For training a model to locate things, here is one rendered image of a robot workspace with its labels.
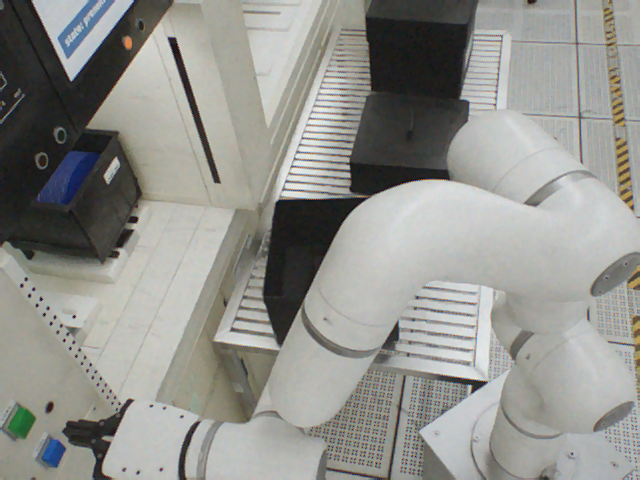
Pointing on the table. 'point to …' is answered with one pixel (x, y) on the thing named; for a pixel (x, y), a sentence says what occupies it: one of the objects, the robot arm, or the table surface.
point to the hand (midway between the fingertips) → (82, 433)
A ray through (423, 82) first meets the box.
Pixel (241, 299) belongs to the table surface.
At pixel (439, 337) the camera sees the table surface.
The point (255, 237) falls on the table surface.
